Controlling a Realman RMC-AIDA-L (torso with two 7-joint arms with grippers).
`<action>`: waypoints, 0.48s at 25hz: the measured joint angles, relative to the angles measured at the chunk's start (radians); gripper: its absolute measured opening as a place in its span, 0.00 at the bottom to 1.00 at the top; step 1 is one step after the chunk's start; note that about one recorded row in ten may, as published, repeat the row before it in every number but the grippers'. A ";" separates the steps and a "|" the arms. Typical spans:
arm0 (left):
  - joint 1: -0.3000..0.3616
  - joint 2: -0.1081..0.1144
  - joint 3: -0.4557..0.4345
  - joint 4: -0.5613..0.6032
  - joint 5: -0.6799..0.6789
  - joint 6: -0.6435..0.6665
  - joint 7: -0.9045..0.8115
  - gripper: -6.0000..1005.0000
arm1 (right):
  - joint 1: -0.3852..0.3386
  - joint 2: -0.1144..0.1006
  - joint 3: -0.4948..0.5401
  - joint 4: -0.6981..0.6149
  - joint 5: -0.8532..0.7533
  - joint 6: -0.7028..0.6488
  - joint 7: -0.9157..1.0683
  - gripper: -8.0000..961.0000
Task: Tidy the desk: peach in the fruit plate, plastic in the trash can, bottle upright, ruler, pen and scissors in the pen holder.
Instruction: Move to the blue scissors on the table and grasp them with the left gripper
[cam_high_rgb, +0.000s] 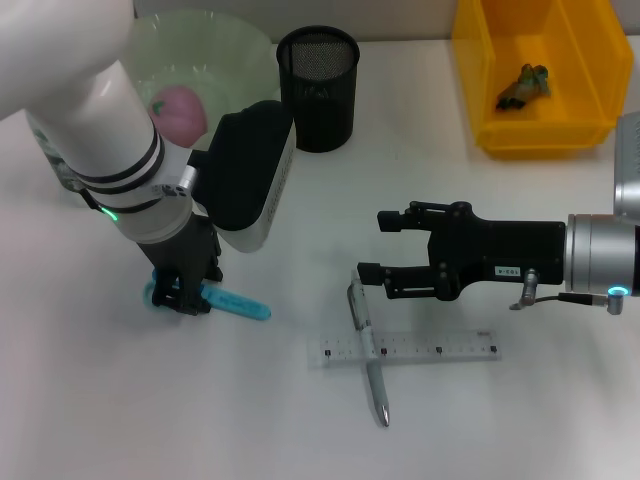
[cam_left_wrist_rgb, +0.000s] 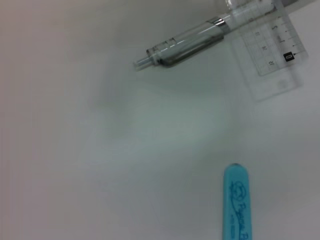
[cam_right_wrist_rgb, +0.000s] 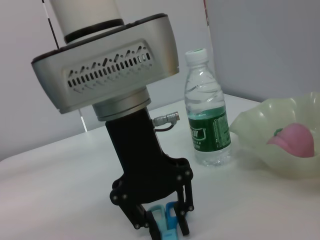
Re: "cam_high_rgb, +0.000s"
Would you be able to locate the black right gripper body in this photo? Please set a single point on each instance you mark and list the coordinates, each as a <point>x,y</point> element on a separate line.
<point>510,252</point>

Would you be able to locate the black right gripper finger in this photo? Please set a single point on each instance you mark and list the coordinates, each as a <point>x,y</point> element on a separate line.
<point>370,273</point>
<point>391,221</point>

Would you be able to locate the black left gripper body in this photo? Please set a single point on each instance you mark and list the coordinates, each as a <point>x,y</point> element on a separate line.
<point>185,250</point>

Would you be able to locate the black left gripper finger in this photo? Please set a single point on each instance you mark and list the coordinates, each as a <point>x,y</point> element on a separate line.
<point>192,300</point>
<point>165,290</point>

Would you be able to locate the blue and teal scissors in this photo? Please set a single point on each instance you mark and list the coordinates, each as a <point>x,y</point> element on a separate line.
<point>240,304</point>

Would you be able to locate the pink toy peach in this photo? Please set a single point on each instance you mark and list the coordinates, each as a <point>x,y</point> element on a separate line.
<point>182,115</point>

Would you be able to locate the clear bottle with green label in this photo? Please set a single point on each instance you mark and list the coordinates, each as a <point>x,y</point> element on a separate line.
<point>50,150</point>

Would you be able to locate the silver and white right robot arm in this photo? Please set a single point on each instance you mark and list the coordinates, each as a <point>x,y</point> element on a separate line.
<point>595,255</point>

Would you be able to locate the silver ballpoint pen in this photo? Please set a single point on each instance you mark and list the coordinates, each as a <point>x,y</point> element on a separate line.
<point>364,330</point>

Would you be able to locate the clear plastic ruler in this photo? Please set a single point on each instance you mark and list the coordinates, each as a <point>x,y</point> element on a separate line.
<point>425,347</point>

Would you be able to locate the black mesh pen cup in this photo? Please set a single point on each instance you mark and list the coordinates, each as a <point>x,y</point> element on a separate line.
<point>320,100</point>

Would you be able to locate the translucent green fruit bowl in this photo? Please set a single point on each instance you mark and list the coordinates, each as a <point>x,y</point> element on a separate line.
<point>225,65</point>

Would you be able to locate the yellow plastic bin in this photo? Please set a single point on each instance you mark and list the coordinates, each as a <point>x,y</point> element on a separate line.
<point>575,125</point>

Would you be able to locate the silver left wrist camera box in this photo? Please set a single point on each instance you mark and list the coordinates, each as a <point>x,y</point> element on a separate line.
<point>250,170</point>

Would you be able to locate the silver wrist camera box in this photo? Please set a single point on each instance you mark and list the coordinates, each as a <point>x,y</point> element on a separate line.
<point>250,170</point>
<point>629,165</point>

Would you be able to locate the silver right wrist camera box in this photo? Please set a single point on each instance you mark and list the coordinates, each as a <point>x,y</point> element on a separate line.
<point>629,165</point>

